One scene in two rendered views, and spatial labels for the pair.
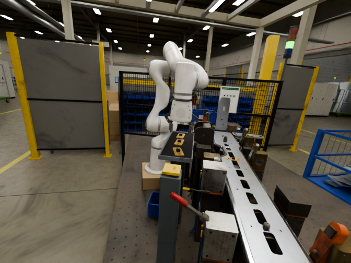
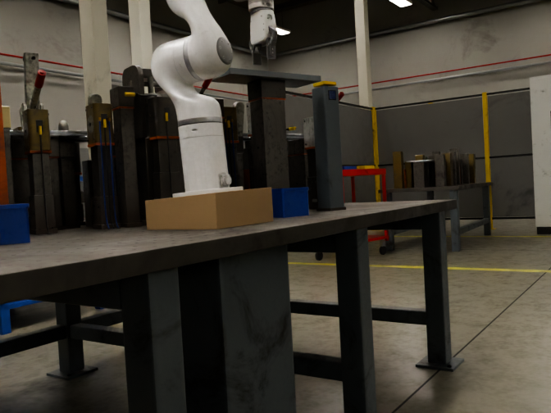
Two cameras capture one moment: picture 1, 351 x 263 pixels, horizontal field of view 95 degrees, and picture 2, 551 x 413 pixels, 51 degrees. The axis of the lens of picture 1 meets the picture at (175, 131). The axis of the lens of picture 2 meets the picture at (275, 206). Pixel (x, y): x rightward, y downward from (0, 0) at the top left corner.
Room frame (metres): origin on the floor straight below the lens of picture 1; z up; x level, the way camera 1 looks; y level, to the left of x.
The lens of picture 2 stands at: (2.08, 1.39, 0.80)
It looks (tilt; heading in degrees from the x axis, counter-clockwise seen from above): 2 degrees down; 227
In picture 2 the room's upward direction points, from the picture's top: 3 degrees counter-clockwise
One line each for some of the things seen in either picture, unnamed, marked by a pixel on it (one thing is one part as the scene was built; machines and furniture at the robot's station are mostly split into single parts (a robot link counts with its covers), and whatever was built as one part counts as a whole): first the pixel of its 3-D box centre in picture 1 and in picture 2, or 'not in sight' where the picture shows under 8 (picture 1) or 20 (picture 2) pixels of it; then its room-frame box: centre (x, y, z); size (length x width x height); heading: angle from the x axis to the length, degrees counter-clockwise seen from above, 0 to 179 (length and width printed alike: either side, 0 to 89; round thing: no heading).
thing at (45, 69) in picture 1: (67, 103); not in sight; (2.75, 1.88, 1.00); 1.34 x 0.14 x 2.00; 103
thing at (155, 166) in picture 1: (158, 157); (204, 160); (1.15, 0.12, 0.88); 0.19 x 0.19 x 0.18
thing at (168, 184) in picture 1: (168, 222); (328, 149); (0.51, 0.00, 0.92); 0.08 x 0.08 x 0.44; 83
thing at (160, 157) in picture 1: (179, 143); (266, 79); (0.77, -0.03, 1.16); 0.37 x 0.14 x 0.02; 173
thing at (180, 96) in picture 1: (182, 96); (261, 6); (0.77, -0.02, 1.39); 0.09 x 0.08 x 0.03; 79
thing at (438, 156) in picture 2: not in sight; (440, 196); (-4.23, -2.39, 0.57); 1.86 x 0.90 x 1.14; 16
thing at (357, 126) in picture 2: not in sight; (326, 169); (-3.92, -3.96, 1.00); 3.44 x 0.14 x 2.00; 13
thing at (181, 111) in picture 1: (182, 109); (261, 26); (0.77, -0.02, 1.33); 0.10 x 0.07 x 0.11; 79
